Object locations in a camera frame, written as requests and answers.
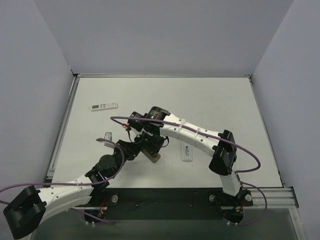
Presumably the grey beige remote control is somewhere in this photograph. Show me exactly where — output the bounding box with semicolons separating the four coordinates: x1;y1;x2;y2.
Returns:
141;149;161;164

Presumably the white remote being loaded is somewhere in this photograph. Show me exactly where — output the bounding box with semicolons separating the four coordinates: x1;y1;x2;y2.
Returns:
182;142;193;162

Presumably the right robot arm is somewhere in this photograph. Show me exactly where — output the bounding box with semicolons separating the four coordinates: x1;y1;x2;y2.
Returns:
127;106;241;197

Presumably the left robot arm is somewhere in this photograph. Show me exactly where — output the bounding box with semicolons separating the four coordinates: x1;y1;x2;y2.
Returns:
3;140;142;240

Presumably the white remote with display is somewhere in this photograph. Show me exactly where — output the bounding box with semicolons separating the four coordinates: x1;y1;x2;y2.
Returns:
91;102;118;112

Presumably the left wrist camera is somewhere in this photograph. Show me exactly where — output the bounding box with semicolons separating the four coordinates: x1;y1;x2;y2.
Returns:
96;131;115;149

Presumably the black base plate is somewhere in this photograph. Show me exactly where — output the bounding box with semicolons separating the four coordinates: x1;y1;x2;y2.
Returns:
84;188;253;223

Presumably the aluminium frame rail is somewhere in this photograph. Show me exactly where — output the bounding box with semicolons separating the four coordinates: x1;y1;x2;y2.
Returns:
29;186;300;213

